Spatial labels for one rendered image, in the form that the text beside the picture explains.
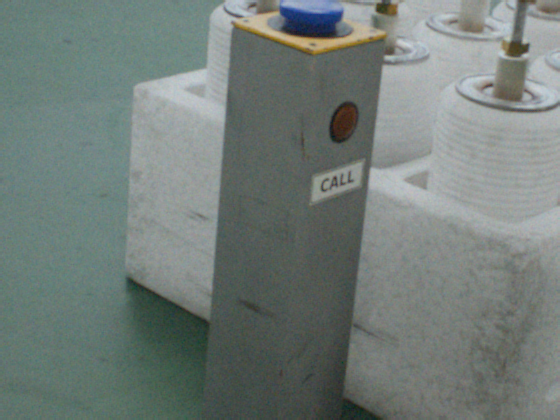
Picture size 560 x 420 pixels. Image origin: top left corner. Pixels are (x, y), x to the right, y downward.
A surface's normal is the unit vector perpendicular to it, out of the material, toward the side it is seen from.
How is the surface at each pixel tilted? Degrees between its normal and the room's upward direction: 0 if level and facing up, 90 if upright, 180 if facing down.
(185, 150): 90
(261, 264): 90
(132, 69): 0
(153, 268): 90
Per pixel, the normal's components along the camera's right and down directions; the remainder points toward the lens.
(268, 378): -0.65, 0.22
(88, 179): 0.11, -0.92
